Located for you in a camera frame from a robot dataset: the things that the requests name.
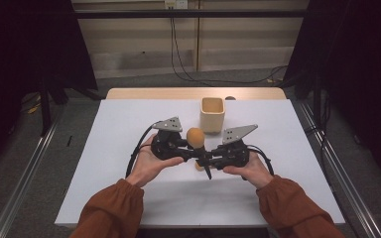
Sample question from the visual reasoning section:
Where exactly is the white table cover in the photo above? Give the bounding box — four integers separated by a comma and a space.
54, 98, 346, 229

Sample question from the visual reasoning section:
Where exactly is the right hand-held gripper cable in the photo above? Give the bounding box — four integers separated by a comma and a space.
246, 144, 276, 177

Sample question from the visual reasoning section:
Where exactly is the person's right hand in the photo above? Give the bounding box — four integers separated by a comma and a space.
222, 150, 275, 190

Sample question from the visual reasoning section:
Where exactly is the large makeup brush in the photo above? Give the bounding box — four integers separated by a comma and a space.
186, 127, 213, 181

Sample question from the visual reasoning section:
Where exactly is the black curtain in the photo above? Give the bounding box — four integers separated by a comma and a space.
0, 0, 98, 179
282, 0, 381, 189

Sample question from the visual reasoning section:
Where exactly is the white wall socket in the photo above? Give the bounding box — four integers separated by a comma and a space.
164, 0, 189, 10

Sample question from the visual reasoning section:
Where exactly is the hand-held gripper cable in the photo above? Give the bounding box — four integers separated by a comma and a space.
246, 144, 276, 177
125, 120, 162, 179

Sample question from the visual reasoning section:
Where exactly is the black horizontal bar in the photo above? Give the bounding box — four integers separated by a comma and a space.
73, 9, 309, 19

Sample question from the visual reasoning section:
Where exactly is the black stand post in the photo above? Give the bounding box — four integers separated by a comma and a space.
39, 78, 53, 137

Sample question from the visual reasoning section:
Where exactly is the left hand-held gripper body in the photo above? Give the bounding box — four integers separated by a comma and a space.
150, 116, 184, 163

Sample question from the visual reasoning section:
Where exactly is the beige square brush holder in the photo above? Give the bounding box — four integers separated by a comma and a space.
199, 96, 226, 135

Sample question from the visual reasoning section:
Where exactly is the aluminium floor rail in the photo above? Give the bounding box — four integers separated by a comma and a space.
0, 108, 65, 238
297, 100, 381, 238

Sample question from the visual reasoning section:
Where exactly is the left hand-held gripper cable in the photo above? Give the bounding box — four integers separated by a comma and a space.
125, 120, 162, 179

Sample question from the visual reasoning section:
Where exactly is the person's left hand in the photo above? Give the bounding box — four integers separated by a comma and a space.
125, 133, 186, 188

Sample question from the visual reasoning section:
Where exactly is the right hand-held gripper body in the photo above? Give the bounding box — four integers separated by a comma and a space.
221, 124, 259, 168

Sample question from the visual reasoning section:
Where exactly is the black floor cable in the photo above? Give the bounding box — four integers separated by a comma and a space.
169, 8, 289, 85

